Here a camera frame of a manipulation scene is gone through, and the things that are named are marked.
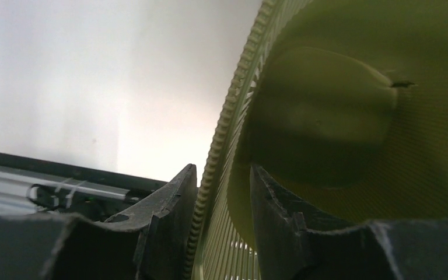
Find green perforated waste bin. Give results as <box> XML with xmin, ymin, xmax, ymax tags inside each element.
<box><xmin>184</xmin><ymin>1</ymin><xmax>448</xmax><ymax>279</ymax></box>

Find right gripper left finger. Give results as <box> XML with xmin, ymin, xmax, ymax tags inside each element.
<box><xmin>0</xmin><ymin>164</ymin><xmax>197</xmax><ymax>279</ymax></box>

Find aluminium front rail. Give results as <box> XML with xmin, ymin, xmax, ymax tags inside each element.
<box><xmin>0</xmin><ymin>166</ymin><xmax>128</xmax><ymax>215</ymax></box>

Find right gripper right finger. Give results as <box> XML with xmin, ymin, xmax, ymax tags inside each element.
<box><xmin>250</xmin><ymin>164</ymin><xmax>448</xmax><ymax>279</ymax></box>

